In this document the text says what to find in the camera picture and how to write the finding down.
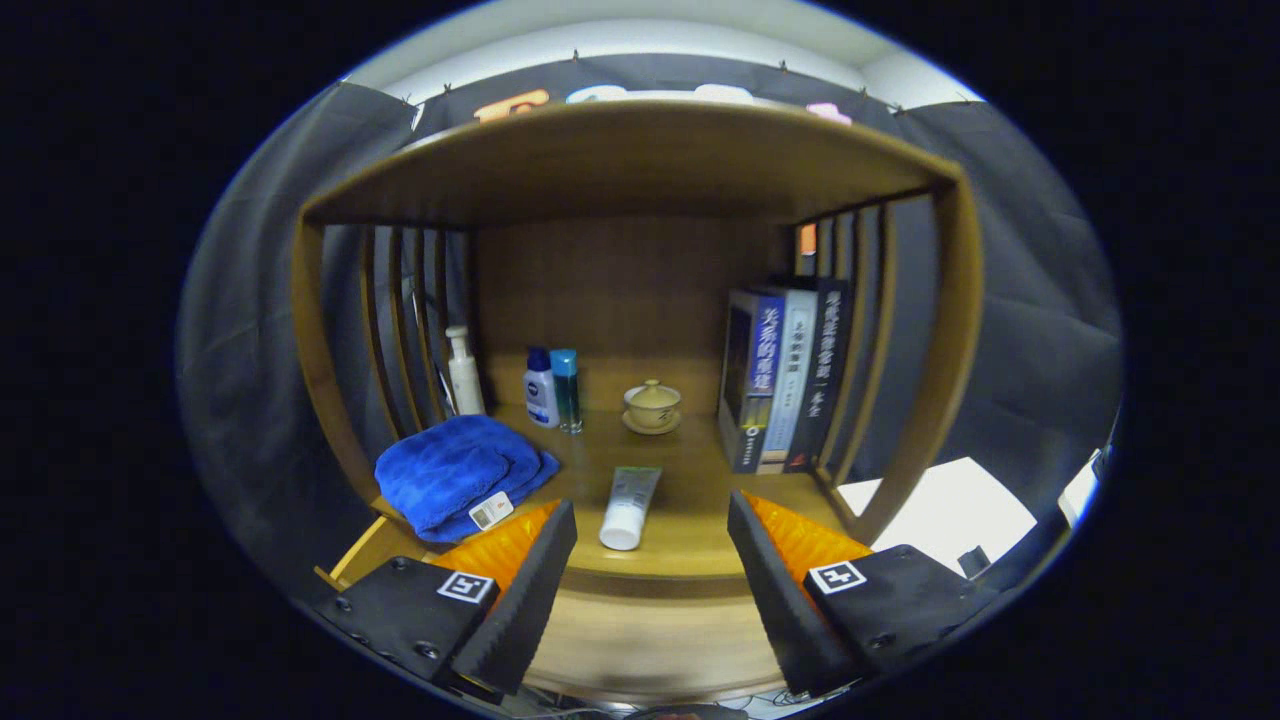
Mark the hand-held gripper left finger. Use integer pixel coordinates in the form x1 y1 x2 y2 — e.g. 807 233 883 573
315 498 579 698

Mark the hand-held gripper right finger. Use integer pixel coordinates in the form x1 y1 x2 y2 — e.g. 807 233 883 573
727 490 1001 698

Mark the wooden drawer with black knob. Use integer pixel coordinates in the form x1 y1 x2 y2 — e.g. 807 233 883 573
315 500 801 706

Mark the white and green tube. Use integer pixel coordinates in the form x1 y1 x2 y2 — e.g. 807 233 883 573
598 466 663 552

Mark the wooden countertop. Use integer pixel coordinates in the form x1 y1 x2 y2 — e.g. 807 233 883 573
375 403 866 581

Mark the wooden cabinet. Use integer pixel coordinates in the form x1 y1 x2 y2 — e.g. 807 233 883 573
290 98 986 706

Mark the blue folded towel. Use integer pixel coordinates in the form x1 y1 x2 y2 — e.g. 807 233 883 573
374 415 561 544

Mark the white table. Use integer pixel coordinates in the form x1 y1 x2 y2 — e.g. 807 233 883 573
835 457 1039 576

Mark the white lotion bottle blue cap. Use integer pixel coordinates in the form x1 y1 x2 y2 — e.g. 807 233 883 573
523 346 561 429

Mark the teal slim bottle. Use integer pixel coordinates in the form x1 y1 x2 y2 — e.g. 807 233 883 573
550 348 584 435

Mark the white pump bottle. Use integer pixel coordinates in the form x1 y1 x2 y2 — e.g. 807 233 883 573
445 325 487 417

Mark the pale spine book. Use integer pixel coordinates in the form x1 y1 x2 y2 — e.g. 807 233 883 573
757 288 819 475

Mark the beige lidded teacup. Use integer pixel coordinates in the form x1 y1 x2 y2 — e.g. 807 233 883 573
622 379 683 436

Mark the black spine book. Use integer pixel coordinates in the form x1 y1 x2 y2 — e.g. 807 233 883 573
783 278 851 473

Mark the small white shelf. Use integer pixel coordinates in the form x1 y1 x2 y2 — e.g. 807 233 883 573
1058 450 1106 529

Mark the black backdrop cloth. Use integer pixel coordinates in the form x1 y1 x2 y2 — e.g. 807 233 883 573
178 50 1126 601

